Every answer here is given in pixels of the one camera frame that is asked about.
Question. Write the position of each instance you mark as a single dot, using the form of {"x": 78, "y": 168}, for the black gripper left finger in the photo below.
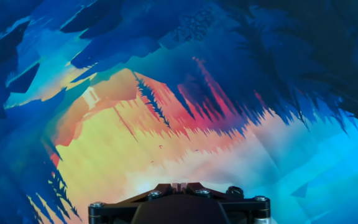
{"x": 110, "y": 211}

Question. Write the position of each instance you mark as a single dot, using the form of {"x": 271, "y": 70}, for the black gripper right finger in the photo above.
{"x": 250, "y": 210}

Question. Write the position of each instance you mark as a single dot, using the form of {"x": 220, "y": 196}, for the colourful forest landscape cloth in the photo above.
{"x": 166, "y": 93}

